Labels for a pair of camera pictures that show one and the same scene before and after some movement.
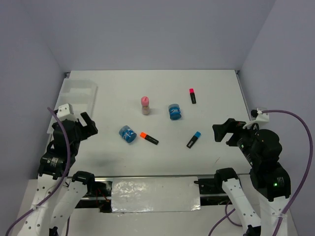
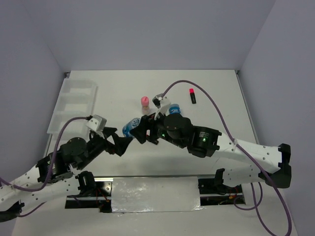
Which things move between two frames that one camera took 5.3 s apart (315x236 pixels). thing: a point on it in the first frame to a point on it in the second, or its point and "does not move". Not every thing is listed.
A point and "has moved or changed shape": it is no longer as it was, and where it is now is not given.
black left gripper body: x=82 y=134 to x=98 y=144
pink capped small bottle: x=145 y=103 does not move
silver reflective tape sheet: x=155 y=194 does not move
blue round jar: x=126 y=133 has moved or changed shape
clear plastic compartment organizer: x=80 y=93 does not move
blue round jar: x=174 y=112 does not move
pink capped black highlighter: x=193 y=96 does not move
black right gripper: x=231 y=124 to x=147 y=122
